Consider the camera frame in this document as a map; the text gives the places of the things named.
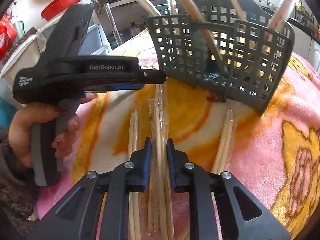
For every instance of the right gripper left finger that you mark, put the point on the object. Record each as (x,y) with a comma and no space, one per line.
(97,206)

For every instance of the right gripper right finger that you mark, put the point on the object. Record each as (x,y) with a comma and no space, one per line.
(221,207)

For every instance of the left hand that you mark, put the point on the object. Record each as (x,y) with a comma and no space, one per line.
(30,125)

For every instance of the white plastic drawer unit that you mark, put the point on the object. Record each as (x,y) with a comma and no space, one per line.
(77,31)

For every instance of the pink bear blanket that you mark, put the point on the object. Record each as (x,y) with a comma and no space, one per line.
(275,154)

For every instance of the red plastic basin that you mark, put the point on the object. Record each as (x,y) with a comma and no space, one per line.
(56,7)

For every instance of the metal shelf rack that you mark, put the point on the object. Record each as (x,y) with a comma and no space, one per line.
(124,12)

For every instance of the dark green utensil basket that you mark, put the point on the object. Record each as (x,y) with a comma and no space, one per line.
(240,60)

